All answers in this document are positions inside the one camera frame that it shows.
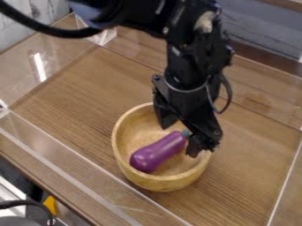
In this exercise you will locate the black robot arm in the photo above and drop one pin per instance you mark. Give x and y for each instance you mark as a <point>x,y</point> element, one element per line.
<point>143,15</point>

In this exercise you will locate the brown wooden bowl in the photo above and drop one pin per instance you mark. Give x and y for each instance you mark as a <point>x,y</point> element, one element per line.
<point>135,131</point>

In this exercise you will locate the purple toy eggplant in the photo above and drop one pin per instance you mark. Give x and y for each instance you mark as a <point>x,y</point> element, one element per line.
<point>149,157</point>

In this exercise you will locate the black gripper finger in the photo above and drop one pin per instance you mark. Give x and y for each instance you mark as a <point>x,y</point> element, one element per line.
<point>201,142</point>

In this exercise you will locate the clear acrylic corner bracket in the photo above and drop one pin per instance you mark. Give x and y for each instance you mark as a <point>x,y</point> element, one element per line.
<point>105,36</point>

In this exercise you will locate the yellow sticker on base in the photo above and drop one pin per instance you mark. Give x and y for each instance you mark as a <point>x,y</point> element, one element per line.
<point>48,202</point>

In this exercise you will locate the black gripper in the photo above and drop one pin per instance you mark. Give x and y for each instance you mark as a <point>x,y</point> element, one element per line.
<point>198,56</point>

